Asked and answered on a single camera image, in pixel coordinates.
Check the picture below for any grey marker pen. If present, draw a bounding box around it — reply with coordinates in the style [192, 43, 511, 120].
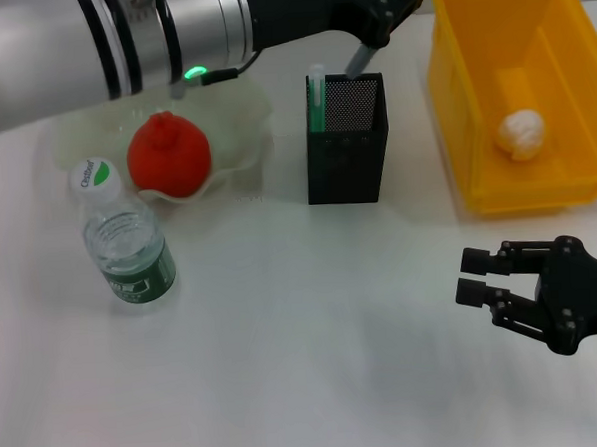
[343, 43, 378, 81]

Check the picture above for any red-orange bumpy orange fruit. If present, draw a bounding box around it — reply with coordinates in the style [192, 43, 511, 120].
[123, 107, 214, 201]

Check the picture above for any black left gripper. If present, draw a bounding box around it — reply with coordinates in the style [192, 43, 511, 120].
[246, 0, 436, 58]

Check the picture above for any yellow plastic storage bin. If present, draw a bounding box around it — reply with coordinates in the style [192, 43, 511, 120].
[422, 0, 597, 220]

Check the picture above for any mint green pen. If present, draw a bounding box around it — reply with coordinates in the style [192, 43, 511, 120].
[305, 63, 330, 134]

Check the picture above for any white paper ball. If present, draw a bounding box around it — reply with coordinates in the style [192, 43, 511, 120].
[492, 108, 549, 164]

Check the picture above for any translucent wavy glass fruit plate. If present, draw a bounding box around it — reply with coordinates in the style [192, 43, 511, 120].
[45, 77, 278, 210]

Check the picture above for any clear water bottle green label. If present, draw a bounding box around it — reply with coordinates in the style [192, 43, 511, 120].
[66, 153, 179, 309]

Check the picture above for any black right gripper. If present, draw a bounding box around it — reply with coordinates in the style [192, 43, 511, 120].
[453, 234, 597, 362]

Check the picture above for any left arm cable with plug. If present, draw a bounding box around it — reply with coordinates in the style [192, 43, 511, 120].
[169, 49, 264, 101]

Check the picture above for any black mesh pen holder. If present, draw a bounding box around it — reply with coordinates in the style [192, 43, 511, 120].
[301, 71, 393, 207]

